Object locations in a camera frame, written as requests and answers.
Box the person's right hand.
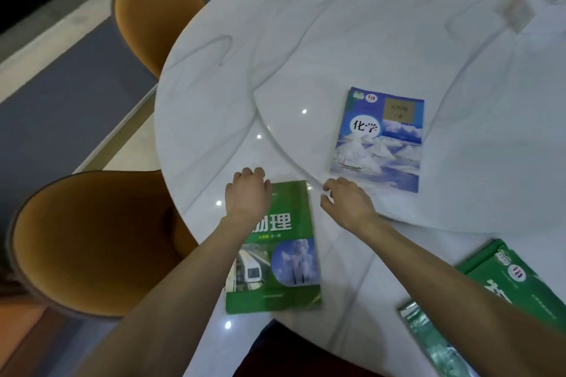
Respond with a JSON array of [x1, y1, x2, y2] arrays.
[[320, 177, 379, 234]]

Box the person's left hand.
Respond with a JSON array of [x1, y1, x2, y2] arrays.
[[225, 167, 272, 225]]

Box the green textbook with train picture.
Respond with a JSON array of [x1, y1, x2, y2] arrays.
[[224, 180, 323, 315]]

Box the person's right forearm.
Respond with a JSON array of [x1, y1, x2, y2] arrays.
[[348, 215, 566, 377]]

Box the person's left forearm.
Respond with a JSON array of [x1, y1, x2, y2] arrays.
[[75, 214, 261, 377]]

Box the blue textbook with white mounds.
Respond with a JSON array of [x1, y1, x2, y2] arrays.
[[329, 87, 425, 194]]

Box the person's dark trousers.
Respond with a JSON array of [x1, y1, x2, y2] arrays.
[[232, 319, 386, 377]]

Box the orange chair with dark rim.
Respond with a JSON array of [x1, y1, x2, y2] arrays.
[[111, 0, 208, 80], [6, 170, 200, 319]]

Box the white marble turntable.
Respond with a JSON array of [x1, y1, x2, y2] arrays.
[[251, 0, 566, 235]]

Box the green textbook with glossy cover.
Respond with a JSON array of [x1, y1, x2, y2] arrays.
[[398, 238, 566, 377]]

